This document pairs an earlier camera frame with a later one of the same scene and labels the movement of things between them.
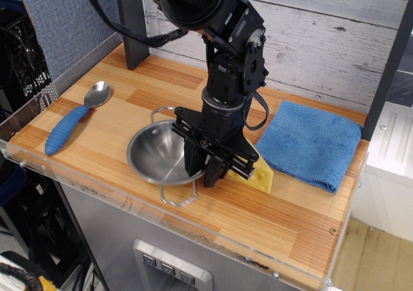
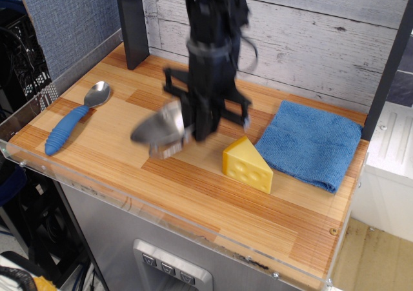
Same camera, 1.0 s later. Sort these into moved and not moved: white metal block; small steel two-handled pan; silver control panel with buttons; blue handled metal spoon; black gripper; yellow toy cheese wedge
Moved: black gripper; small steel two-handled pan
Not moved: blue handled metal spoon; white metal block; silver control panel with buttons; yellow toy cheese wedge
